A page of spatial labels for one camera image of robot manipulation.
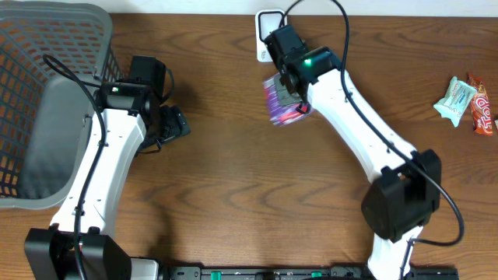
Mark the purple square snack packet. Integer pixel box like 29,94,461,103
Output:
263,74,307,126

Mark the teal snack packet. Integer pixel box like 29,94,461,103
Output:
433,76,477,128

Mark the orange Top snack bar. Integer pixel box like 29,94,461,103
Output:
468,72,493,136

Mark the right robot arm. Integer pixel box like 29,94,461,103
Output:
268,47,441,279

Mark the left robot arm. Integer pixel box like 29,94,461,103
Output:
24,82,190,279

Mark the white barcode scanner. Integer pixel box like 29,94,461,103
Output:
254,9,284,63

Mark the grey plastic mesh basket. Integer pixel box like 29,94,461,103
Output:
1,1,122,210

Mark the black mounting rail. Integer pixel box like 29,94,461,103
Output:
155,265,461,280

